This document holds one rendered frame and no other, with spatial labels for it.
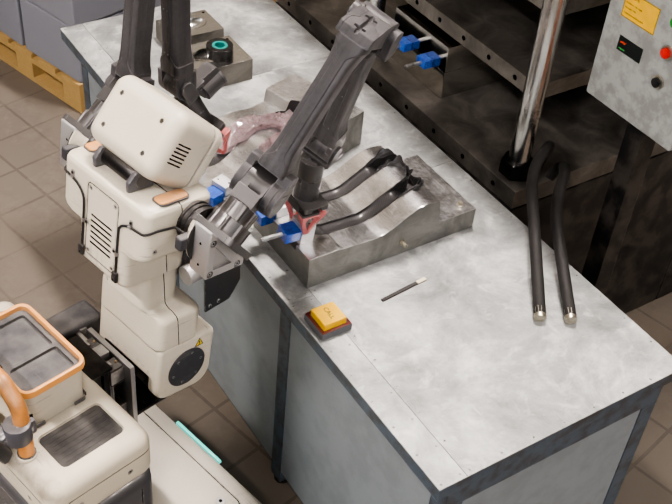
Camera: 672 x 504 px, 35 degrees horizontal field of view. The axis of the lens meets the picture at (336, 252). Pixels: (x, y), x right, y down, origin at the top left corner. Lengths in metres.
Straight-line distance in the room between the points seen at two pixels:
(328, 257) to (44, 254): 1.58
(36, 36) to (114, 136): 2.52
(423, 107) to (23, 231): 1.55
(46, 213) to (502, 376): 2.13
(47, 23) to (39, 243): 1.01
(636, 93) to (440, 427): 1.00
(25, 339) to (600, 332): 1.29
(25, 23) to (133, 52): 2.37
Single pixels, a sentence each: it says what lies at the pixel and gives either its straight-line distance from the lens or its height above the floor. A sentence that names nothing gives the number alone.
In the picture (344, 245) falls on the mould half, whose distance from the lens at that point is 2.54.
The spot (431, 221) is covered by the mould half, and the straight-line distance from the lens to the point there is 2.67.
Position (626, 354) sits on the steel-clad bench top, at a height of 0.80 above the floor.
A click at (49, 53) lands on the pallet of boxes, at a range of 4.59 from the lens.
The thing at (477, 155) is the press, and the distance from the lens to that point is 3.07.
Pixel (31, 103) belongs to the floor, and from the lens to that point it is 4.64.
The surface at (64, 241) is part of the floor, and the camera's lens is 3.92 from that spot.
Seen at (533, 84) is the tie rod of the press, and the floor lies 1.09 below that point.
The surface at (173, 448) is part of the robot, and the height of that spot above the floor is 0.28.
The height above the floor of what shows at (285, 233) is 0.93.
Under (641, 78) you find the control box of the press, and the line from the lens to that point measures 2.75.
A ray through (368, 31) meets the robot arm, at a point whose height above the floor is 1.56.
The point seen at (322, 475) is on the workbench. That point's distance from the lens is 2.83.
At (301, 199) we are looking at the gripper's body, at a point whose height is 1.03.
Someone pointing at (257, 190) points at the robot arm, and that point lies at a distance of 2.08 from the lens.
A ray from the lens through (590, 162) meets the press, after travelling 3.14.
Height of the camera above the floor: 2.54
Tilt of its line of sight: 41 degrees down
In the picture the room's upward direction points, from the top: 6 degrees clockwise
